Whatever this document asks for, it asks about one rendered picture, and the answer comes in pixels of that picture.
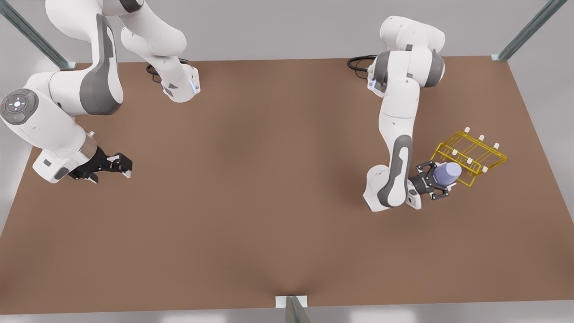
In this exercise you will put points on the lavender cup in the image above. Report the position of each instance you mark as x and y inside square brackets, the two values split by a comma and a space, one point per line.
[447, 173]

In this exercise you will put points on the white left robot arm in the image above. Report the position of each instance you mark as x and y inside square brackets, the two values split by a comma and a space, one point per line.
[399, 107]

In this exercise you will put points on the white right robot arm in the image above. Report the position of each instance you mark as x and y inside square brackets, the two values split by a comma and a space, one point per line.
[58, 89]

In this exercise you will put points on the silver frame post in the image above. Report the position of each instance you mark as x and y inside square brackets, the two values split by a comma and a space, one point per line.
[293, 309]
[527, 31]
[36, 38]

